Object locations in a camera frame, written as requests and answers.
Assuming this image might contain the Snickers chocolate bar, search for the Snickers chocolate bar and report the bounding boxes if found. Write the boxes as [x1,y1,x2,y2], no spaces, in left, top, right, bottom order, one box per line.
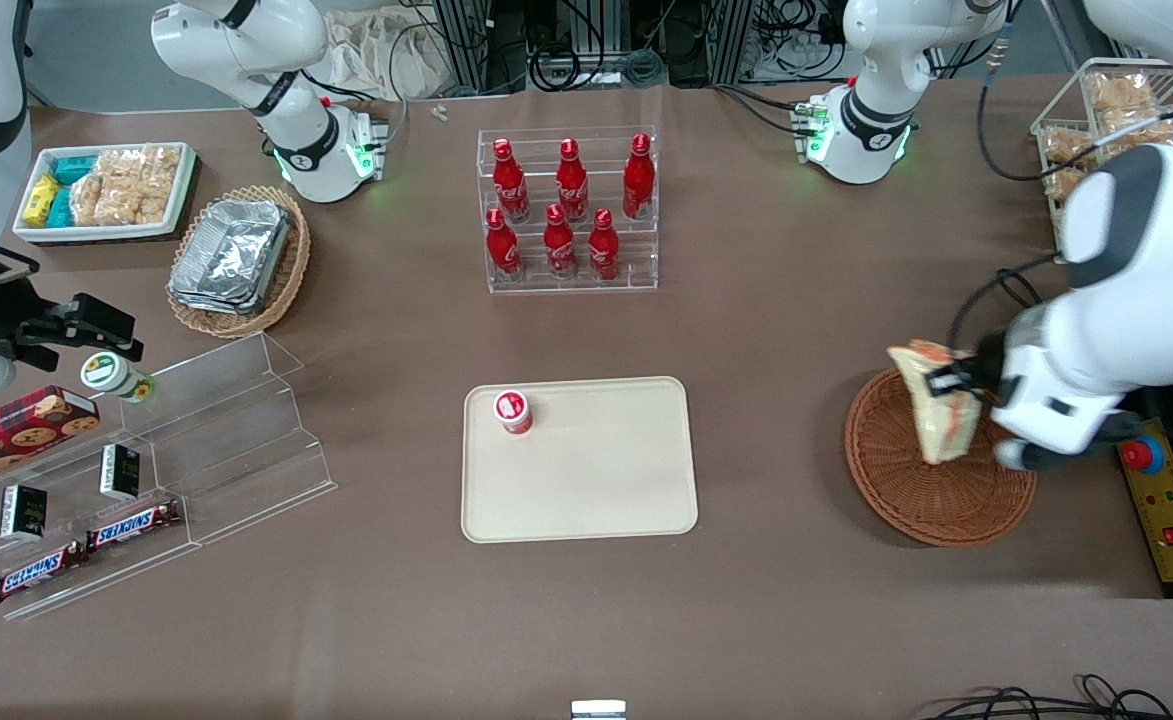
[0,542,88,605]
[86,500,182,553]

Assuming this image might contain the black base cables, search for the black base cables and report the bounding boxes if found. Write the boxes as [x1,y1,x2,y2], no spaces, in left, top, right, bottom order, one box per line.
[714,84,819,137]

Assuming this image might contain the green lid white cup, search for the green lid white cup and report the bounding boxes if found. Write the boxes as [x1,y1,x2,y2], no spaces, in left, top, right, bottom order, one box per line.
[81,352,157,404]

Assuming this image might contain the triangle sandwich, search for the triangle sandwich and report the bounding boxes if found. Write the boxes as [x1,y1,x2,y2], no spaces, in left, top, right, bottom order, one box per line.
[886,340,984,467]

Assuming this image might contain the clear acrylic bottle rack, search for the clear acrylic bottle rack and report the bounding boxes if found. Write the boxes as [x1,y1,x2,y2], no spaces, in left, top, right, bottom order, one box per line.
[476,125,660,294]

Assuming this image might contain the red cola bottle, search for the red cola bottle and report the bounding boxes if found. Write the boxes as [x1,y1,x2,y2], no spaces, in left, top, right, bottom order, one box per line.
[491,138,530,223]
[622,133,656,221]
[588,208,621,281]
[543,203,579,279]
[486,207,524,281]
[556,138,590,223]

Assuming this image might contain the white cloth bag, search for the white cloth bag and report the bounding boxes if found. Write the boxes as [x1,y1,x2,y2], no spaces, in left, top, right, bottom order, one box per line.
[324,8,453,101]

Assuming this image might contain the aluminium frame with cables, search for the aluminium frame with cables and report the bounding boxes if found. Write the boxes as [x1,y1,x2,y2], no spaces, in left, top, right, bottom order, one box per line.
[431,0,852,93]

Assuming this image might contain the clear rice cracker packet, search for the clear rice cracker packet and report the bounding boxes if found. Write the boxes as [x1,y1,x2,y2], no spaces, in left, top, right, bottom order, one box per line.
[96,148,147,187]
[71,175,107,226]
[141,145,184,226]
[96,185,143,227]

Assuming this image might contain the small black box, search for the small black box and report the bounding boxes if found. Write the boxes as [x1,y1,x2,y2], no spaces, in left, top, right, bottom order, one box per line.
[99,445,142,501]
[0,485,48,542]

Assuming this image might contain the white rectangular snack bin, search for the white rectangular snack bin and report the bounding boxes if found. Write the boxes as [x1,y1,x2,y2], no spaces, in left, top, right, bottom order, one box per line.
[13,142,197,244]

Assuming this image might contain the beige plastic tray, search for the beige plastic tray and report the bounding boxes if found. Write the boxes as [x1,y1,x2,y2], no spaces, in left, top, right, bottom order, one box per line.
[461,376,699,544]

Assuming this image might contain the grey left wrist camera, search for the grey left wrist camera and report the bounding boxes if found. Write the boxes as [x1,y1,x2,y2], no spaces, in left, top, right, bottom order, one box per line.
[994,410,1147,473]

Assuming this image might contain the clear acrylic stepped shelf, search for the clear acrylic stepped shelf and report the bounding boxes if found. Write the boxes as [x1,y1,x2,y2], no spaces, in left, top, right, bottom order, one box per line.
[0,400,197,623]
[121,332,339,547]

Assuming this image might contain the silver foil tray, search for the silver foil tray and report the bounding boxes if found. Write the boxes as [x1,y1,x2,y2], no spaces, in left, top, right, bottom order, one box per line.
[168,283,282,317]
[172,198,293,303]

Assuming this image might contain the round brown wicker basket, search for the round brown wicker basket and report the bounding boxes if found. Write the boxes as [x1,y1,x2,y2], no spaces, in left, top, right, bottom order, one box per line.
[843,368,1039,548]

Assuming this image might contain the white wire rack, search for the white wire rack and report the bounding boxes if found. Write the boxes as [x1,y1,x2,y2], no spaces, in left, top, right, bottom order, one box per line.
[1031,58,1173,251]

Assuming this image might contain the oval light wicker basket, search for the oval light wicker basket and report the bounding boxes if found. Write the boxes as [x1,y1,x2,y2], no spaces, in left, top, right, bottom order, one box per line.
[166,185,312,339]

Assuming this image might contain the red plaid cookie box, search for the red plaid cookie box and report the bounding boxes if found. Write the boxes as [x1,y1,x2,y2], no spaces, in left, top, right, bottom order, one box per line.
[0,385,102,498]

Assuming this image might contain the red lid white cup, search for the red lid white cup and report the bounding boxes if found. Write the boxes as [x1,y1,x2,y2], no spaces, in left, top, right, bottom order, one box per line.
[493,390,535,437]

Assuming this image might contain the black loose cables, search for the black loose cables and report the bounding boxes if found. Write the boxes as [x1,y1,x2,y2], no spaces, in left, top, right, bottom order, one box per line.
[921,673,1173,720]

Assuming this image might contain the yellow snack packet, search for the yellow snack packet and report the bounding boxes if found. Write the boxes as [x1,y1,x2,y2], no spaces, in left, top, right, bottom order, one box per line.
[23,175,60,227]

